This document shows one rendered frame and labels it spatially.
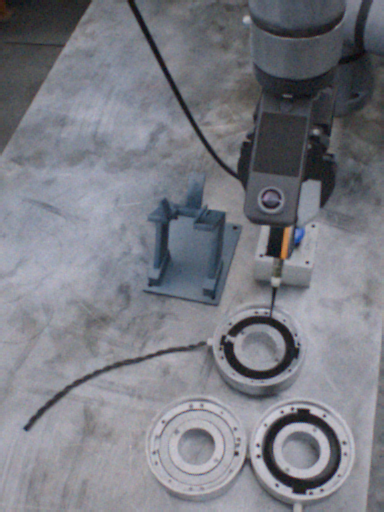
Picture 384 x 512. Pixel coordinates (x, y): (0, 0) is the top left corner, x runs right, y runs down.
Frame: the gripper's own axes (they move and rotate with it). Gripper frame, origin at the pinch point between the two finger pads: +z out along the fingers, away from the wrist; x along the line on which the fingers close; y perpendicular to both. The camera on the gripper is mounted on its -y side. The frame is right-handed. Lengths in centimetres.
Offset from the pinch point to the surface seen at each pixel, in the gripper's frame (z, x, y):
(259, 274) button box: 11.8, 2.9, 0.3
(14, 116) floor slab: 93, 120, 100
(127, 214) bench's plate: 13.1, 23.4, 6.9
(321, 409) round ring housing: 10.1, -7.6, -15.9
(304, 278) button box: 11.1, -2.7, 0.6
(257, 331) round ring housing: 10.4, 1.1, -8.3
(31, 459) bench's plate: 13.1, 22.1, -28.5
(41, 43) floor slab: 93, 129, 144
